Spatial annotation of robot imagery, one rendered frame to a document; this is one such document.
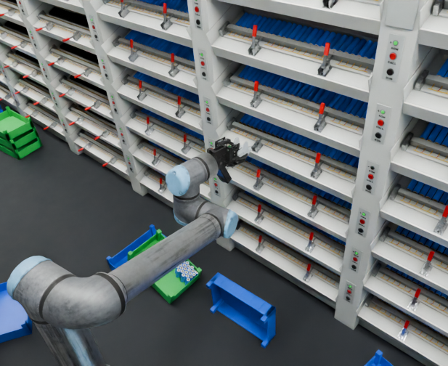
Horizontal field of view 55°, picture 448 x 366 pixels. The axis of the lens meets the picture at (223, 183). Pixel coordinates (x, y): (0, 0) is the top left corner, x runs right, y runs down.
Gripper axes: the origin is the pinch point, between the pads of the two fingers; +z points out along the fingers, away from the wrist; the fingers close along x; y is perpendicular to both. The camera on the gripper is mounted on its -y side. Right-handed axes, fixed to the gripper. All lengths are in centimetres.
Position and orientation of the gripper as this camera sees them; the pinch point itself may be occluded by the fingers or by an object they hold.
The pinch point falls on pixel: (246, 149)
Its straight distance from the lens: 163.8
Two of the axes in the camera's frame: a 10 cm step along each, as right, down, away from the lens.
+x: -7.4, -3.9, 5.5
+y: 0.3, -8.3, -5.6
